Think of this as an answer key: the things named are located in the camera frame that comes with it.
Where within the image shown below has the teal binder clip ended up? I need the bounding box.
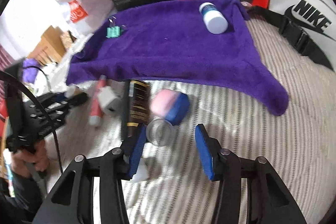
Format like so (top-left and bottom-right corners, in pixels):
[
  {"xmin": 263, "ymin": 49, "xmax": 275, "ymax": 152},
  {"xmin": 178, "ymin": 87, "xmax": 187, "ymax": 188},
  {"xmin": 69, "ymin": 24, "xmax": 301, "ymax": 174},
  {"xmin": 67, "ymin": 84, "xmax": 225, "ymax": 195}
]
[{"xmin": 106, "ymin": 16, "xmax": 125, "ymax": 39}]

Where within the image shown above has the white blue bottle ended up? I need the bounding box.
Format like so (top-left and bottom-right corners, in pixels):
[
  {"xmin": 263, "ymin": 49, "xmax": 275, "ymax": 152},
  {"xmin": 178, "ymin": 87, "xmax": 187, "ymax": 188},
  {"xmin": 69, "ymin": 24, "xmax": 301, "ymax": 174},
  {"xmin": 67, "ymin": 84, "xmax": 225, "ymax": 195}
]
[{"xmin": 199, "ymin": 2, "xmax": 228, "ymax": 35}]

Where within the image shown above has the person's left hand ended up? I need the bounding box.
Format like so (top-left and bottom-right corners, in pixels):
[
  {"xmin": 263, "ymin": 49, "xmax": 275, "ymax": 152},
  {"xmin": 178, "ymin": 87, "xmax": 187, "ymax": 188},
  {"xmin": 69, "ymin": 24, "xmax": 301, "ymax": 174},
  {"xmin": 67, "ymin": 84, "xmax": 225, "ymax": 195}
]
[{"xmin": 10, "ymin": 140, "xmax": 50, "ymax": 178}]

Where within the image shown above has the clear small jar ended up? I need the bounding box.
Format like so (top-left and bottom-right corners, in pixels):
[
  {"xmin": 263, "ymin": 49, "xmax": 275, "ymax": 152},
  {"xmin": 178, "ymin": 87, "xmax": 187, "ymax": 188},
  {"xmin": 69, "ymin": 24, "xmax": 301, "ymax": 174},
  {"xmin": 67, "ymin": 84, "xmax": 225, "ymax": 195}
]
[{"xmin": 146, "ymin": 119, "xmax": 176, "ymax": 147}]

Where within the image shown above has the striped bed cover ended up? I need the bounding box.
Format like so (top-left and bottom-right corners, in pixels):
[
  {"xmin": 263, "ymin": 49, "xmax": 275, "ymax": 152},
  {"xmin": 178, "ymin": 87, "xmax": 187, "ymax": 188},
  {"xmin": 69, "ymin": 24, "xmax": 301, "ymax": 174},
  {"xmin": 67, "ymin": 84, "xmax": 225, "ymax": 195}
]
[{"xmin": 34, "ymin": 19, "xmax": 335, "ymax": 223}]

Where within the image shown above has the black cosmetic tube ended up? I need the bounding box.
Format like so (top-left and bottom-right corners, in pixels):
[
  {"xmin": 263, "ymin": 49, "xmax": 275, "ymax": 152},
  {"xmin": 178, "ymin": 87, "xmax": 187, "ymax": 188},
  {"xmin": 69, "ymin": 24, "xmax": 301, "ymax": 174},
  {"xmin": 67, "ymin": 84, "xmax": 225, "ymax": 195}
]
[{"xmin": 121, "ymin": 80, "xmax": 150, "ymax": 140}]

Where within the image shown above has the white charger plug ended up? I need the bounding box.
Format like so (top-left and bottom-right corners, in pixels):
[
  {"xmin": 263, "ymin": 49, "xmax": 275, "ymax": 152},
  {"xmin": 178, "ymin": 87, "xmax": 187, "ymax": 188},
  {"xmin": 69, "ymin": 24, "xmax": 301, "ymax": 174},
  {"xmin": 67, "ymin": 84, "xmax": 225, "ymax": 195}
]
[{"xmin": 97, "ymin": 86, "xmax": 122, "ymax": 115}]

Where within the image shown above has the pink pen-shaped tester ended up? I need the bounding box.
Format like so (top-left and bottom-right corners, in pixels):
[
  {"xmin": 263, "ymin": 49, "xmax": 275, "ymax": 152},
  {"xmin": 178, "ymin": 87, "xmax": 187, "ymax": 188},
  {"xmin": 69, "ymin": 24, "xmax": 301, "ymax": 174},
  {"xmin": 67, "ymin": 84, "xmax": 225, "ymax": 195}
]
[{"xmin": 89, "ymin": 75, "xmax": 106, "ymax": 127}]

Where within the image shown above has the pink blue sponge puff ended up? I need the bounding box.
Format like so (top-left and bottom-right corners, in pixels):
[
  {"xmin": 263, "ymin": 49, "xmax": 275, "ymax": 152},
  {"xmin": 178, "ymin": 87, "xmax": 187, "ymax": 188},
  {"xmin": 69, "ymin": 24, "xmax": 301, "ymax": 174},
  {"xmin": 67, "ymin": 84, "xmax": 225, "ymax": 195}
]
[{"xmin": 150, "ymin": 89, "xmax": 190, "ymax": 126}]

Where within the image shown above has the wooden stand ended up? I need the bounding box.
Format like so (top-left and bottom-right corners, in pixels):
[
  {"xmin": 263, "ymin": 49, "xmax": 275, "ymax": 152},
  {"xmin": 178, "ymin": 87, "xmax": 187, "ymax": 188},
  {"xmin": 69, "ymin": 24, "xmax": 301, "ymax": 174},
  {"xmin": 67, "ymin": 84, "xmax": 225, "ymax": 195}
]
[{"xmin": 27, "ymin": 26, "xmax": 76, "ymax": 66}]

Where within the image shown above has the purple towel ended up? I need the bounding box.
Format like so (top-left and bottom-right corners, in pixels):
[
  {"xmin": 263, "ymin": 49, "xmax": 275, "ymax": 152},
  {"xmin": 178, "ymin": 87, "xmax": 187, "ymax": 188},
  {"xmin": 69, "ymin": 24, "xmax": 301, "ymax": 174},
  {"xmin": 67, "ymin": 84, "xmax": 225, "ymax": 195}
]
[{"xmin": 66, "ymin": 0, "xmax": 289, "ymax": 116}]

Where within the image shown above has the white Nike bag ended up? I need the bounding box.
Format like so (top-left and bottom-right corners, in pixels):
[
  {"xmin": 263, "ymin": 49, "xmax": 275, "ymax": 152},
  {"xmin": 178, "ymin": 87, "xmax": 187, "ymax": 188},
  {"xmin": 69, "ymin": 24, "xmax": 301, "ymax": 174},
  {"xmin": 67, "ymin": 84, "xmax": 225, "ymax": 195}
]
[{"xmin": 249, "ymin": 0, "xmax": 335, "ymax": 70}]

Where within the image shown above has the black cable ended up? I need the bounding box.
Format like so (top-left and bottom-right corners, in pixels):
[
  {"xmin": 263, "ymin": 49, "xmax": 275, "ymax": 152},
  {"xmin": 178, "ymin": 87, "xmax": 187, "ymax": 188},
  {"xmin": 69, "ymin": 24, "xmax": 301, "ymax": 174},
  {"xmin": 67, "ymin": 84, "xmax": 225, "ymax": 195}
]
[{"xmin": 0, "ymin": 65, "xmax": 64, "ymax": 175}]

